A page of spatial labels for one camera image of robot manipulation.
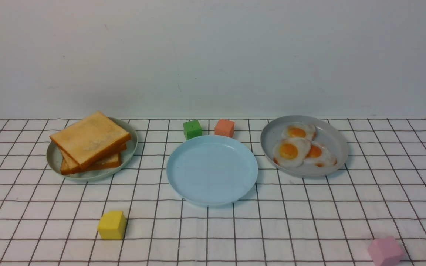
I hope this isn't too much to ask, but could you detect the yellow cube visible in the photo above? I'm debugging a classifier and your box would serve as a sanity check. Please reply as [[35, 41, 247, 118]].
[[97, 210, 127, 240]]

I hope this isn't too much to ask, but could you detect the light green plate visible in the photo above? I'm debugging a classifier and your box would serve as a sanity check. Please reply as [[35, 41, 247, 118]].
[[46, 117, 138, 183]]

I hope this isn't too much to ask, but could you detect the checkered white tablecloth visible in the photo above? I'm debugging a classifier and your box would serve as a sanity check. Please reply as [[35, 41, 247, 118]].
[[0, 119, 426, 266]]

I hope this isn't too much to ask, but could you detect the green cube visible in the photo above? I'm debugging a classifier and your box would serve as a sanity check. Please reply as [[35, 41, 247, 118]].
[[183, 120, 203, 140]]

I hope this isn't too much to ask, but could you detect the grey plate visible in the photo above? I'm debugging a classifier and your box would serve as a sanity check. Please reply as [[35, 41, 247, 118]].
[[260, 116, 349, 177]]

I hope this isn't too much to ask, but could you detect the orange cube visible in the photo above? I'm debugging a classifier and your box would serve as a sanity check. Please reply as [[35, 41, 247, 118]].
[[214, 119, 235, 138]]

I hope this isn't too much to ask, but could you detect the light blue plate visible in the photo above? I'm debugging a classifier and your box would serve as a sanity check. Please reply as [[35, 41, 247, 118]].
[[166, 135, 259, 207]]

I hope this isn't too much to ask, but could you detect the fried egg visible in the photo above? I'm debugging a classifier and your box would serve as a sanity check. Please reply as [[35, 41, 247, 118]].
[[282, 123, 317, 141], [303, 141, 338, 168], [273, 137, 311, 168]]

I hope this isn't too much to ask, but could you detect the pink cube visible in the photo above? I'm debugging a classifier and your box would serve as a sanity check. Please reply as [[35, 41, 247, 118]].
[[367, 237, 405, 266]]

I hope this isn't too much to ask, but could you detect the toast slice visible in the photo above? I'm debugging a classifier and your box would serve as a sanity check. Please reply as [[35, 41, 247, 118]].
[[60, 153, 122, 175], [50, 111, 131, 169], [61, 143, 127, 169]]

